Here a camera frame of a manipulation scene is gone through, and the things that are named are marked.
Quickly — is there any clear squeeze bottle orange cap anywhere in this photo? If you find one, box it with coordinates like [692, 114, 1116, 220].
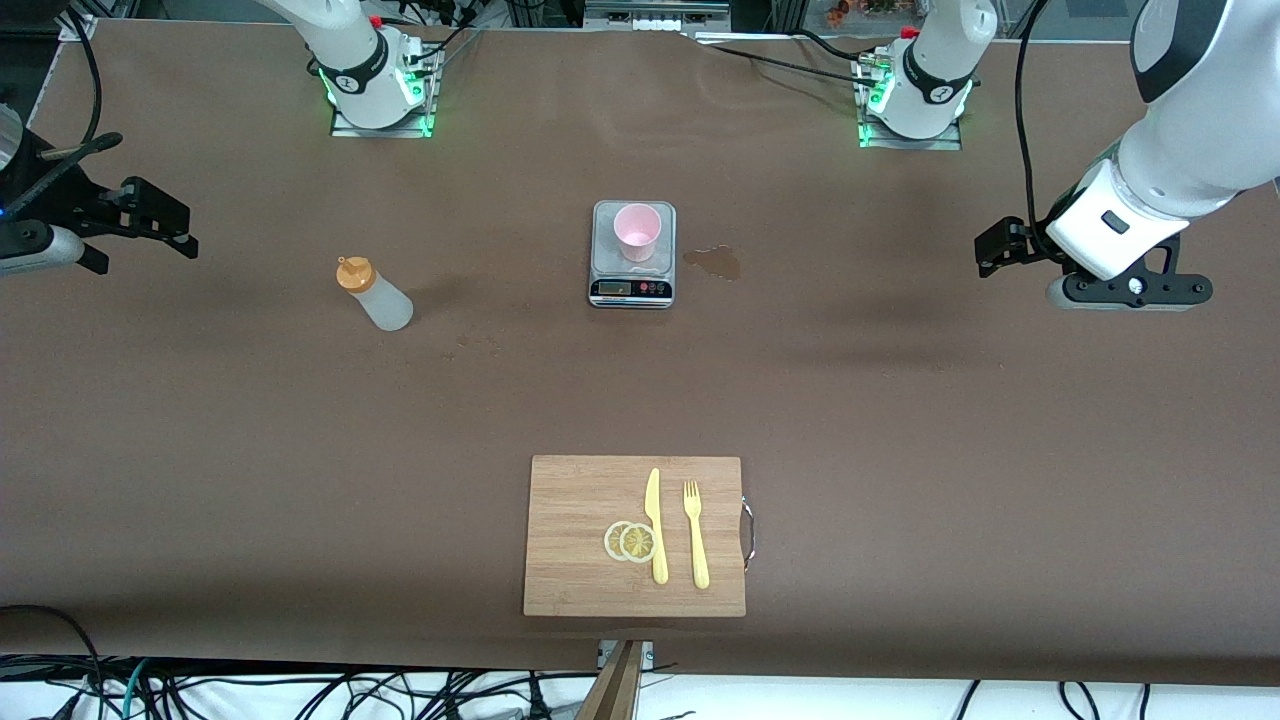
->
[336, 256, 415, 333]

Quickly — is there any pink cup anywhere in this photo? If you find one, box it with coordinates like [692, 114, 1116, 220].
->
[613, 203, 664, 264]

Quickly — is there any brown table cover sheet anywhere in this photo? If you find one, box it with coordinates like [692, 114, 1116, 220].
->
[0, 18, 1280, 691]

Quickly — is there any brown liquid puddle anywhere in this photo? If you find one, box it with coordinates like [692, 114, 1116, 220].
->
[683, 245, 744, 283]

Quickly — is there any silver digital kitchen scale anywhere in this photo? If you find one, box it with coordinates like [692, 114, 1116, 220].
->
[588, 200, 678, 310]

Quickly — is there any white power strip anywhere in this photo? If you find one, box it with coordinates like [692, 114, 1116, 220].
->
[585, 0, 731, 33]

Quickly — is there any yellow plastic fork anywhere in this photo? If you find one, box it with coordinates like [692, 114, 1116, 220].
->
[682, 480, 711, 590]

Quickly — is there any yellow plastic knife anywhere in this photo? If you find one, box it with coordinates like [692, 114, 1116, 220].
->
[644, 467, 670, 586]

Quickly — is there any wooden cutting board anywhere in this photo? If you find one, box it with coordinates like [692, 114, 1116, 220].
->
[522, 455, 748, 619]

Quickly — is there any wooden beam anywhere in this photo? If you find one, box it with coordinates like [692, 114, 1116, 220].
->
[578, 640, 646, 720]

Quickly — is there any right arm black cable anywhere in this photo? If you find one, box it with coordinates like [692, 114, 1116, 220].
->
[62, 8, 105, 151]

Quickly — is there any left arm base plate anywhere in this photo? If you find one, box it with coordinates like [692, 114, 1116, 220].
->
[858, 50, 964, 151]

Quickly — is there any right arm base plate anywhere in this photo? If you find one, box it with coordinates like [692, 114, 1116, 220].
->
[330, 40, 438, 139]

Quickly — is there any teal cable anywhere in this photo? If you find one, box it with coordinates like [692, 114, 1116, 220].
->
[120, 658, 153, 720]

